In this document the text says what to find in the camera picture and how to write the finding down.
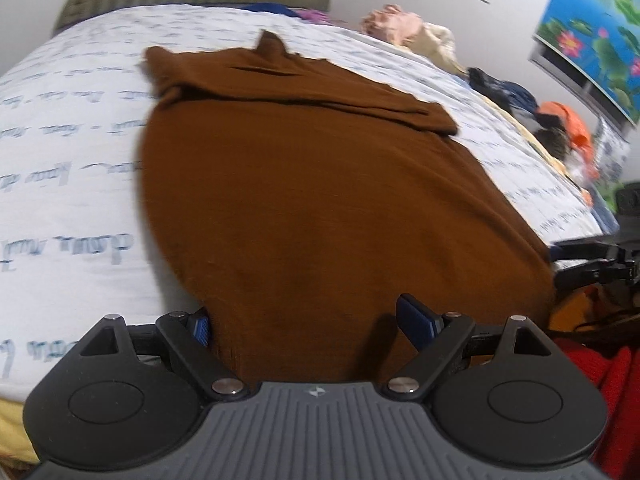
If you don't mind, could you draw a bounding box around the brown sweater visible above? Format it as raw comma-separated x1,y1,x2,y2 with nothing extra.
137,30,558,386

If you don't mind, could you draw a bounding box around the lotus wall poster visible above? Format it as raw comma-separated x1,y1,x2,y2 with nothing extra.
530,0,640,126

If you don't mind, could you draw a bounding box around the orange cloth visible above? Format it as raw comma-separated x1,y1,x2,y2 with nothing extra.
537,101,596,161

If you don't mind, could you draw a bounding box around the red cloth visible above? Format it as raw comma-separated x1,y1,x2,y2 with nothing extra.
550,337,640,480

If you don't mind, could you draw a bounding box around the yellow blanket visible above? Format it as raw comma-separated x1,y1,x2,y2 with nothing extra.
0,397,41,466

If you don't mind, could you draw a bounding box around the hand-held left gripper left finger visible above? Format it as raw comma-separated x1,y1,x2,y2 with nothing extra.
80,310,249,402

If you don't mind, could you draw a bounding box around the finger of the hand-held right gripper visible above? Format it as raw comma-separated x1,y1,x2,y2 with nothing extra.
554,261,640,292
550,239,626,262

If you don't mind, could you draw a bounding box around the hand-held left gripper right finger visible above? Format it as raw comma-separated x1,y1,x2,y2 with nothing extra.
387,294,555,401

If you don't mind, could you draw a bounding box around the purple cloth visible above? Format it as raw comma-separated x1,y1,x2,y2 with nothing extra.
295,7,331,25

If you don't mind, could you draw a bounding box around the white printed bed sheet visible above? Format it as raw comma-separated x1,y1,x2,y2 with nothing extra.
0,4,621,406

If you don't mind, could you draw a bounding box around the dark blue cloth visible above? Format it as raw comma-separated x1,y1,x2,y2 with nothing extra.
245,2,301,15

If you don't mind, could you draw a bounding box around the black cloth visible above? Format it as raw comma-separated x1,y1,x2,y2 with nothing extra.
467,67,538,116

